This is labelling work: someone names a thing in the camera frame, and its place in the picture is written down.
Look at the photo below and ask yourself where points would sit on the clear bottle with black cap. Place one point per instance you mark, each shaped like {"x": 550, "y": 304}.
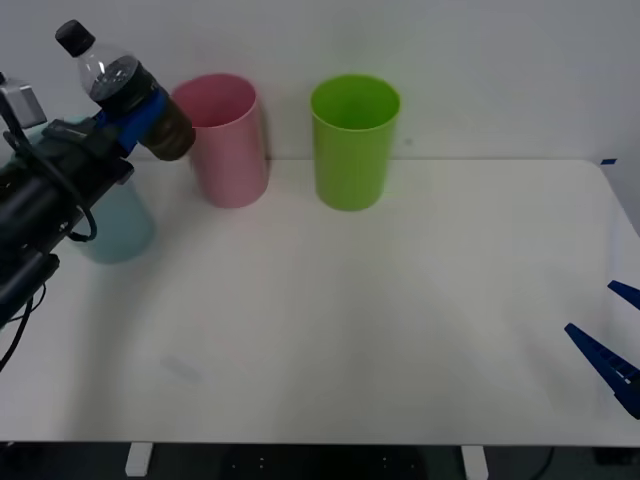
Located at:
{"x": 107, "y": 75}

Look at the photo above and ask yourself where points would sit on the pink plastic bin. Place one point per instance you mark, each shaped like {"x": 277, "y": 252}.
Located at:
{"x": 232, "y": 160}

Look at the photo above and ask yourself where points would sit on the silver-black left robot arm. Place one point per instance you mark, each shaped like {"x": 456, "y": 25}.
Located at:
{"x": 25, "y": 200}

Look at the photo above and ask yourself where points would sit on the green plastic bin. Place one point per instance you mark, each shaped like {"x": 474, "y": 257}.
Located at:
{"x": 350, "y": 165}

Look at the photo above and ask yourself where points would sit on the white table leg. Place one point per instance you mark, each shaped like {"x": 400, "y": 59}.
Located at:
{"x": 138, "y": 459}
{"x": 474, "y": 462}

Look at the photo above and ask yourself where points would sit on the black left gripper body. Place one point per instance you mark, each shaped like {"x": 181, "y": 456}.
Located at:
{"x": 95, "y": 160}

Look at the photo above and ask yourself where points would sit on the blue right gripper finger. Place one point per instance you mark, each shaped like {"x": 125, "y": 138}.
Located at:
{"x": 612, "y": 365}
{"x": 627, "y": 295}

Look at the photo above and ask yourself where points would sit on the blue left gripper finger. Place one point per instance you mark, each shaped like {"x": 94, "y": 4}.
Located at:
{"x": 140, "y": 117}

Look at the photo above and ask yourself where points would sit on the pale blue plastic bin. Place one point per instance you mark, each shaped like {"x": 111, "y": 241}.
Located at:
{"x": 125, "y": 225}

